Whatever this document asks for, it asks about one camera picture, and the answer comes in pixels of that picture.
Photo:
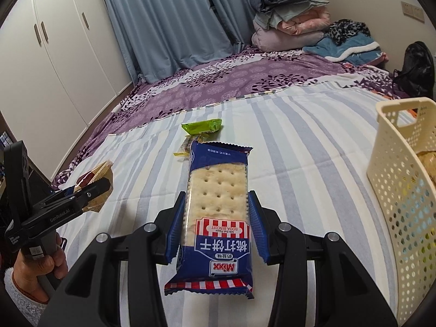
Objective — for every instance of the person's left hand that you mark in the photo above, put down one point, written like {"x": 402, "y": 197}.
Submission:
{"x": 34, "y": 269}

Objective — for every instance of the blue fleece blanket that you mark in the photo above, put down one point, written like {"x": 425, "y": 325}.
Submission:
{"x": 344, "y": 52}

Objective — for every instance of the tan brown snack packet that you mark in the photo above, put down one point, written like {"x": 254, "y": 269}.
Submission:
{"x": 427, "y": 161}

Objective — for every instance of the grey folded blanket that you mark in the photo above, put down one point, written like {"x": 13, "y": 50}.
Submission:
{"x": 289, "y": 0}

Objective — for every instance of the pink folded quilt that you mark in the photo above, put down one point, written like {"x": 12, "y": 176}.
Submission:
{"x": 306, "y": 22}

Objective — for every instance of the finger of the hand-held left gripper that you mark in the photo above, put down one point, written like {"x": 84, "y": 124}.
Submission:
{"x": 95, "y": 189}

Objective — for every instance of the purple floral bedsheet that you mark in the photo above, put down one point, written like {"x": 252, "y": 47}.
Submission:
{"x": 211, "y": 85}

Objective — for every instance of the person's left forearm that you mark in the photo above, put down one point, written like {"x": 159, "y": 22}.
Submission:
{"x": 20, "y": 299}

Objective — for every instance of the mauve folded quilt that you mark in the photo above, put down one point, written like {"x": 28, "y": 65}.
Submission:
{"x": 286, "y": 41}

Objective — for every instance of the small clear nut packet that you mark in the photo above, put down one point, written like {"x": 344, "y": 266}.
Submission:
{"x": 186, "y": 145}

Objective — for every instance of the black backpack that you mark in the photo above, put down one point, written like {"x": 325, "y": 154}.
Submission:
{"x": 415, "y": 71}

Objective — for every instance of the leopard print cloth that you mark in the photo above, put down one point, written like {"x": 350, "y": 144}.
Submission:
{"x": 345, "y": 30}

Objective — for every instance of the orange-brown cake packet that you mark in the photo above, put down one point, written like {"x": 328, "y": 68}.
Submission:
{"x": 102, "y": 170}

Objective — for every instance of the wall socket plate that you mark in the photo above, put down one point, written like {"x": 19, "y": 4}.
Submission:
{"x": 413, "y": 11}

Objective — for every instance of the cream perforated plastic basket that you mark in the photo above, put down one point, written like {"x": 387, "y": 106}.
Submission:
{"x": 391, "y": 163}

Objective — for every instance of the white wardrobe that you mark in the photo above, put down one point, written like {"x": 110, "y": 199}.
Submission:
{"x": 68, "y": 58}

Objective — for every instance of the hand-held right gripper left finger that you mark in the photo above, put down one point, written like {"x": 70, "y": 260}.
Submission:
{"x": 160, "y": 224}

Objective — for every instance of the pale green folded quilt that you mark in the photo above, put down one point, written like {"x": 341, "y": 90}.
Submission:
{"x": 269, "y": 18}

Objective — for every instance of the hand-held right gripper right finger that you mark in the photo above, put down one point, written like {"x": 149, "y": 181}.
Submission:
{"x": 269, "y": 224}

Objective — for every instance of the green snack packet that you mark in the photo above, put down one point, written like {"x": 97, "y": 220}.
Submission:
{"x": 201, "y": 126}

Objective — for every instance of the striped bed sheet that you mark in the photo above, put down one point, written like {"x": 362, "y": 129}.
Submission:
{"x": 306, "y": 150}

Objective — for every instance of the blue cracker packet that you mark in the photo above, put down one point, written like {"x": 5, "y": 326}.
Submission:
{"x": 218, "y": 190}

